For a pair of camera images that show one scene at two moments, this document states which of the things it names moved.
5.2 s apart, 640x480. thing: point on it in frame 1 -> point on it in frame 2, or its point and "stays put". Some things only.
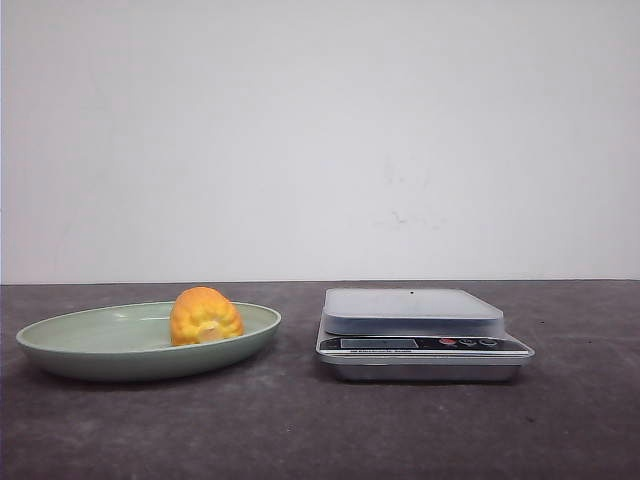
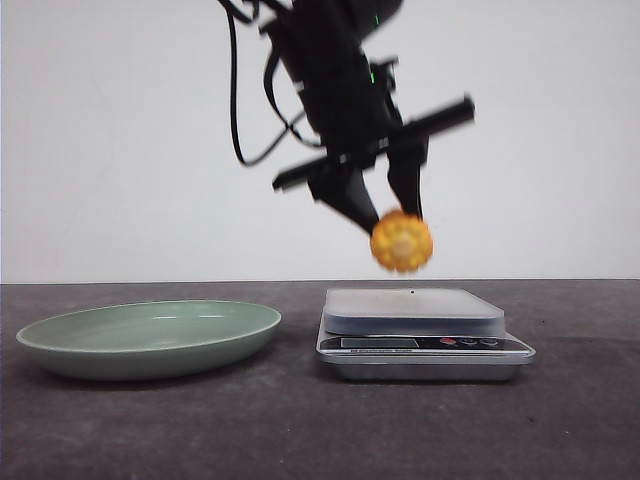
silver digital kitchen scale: (416, 335) stays put
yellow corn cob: (201, 314) -> (401, 242)
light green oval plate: (201, 330) stays put
